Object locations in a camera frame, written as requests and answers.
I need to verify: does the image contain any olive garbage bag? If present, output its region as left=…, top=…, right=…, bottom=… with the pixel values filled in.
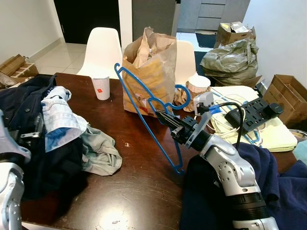
left=200, top=37, right=260, bottom=88

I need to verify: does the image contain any navy knit garment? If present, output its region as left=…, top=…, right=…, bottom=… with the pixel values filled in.
left=179, top=140, right=307, bottom=230

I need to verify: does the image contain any black door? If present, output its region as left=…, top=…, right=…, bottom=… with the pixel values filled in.
left=53, top=0, right=120, bottom=45

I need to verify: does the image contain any grey green garment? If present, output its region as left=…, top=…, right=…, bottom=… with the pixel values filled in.
left=79, top=125, right=123, bottom=176

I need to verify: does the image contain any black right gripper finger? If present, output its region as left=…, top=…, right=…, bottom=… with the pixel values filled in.
left=161, top=116, right=185, bottom=137
left=156, top=110, right=188, bottom=128

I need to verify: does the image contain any light blue denim garment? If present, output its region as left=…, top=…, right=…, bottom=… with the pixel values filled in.
left=41, top=85, right=89, bottom=153

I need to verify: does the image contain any pale yellow folded cloth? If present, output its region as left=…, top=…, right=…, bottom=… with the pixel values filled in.
left=210, top=85, right=299, bottom=153

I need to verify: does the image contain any white paper cup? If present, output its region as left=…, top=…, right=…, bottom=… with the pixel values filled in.
left=91, top=77, right=111, bottom=101

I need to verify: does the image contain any blue plastic hanger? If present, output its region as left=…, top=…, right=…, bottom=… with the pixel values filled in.
left=114, top=62, right=191, bottom=174

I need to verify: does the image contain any teal cloth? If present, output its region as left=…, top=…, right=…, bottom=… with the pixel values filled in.
left=290, top=139, right=307, bottom=163

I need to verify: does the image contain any wooden crate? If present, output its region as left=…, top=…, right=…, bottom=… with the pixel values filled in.
left=0, top=54, right=40, bottom=89

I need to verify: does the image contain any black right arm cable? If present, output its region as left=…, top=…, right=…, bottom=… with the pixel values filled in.
left=209, top=102, right=246, bottom=150

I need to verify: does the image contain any lidded paper cup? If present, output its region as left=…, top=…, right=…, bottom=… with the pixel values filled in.
left=185, top=75, right=212, bottom=105

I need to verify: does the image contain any filled cardboard box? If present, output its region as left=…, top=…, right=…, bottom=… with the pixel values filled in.
left=214, top=22, right=256, bottom=48

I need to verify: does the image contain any dark navy jacket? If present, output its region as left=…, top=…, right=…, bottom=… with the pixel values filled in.
left=0, top=73, right=92, bottom=201

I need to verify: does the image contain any open cardboard box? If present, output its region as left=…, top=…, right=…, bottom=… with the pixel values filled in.
left=263, top=74, right=307, bottom=127

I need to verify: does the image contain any white cord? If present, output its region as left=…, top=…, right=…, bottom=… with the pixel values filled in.
left=211, top=111, right=250, bottom=144

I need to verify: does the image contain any white plastic chair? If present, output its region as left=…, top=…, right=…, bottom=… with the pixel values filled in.
left=174, top=40, right=198, bottom=87
left=77, top=27, right=123, bottom=80

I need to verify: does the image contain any grey drawer cabinet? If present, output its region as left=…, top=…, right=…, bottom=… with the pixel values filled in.
left=177, top=0, right=251, bottom=33

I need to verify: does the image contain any black power strip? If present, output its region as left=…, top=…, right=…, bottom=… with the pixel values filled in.
left=225, top=97, right=284, bottom=136

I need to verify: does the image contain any brown paper bag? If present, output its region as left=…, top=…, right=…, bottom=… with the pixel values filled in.
left=121, top=26, right=179, bottom=116

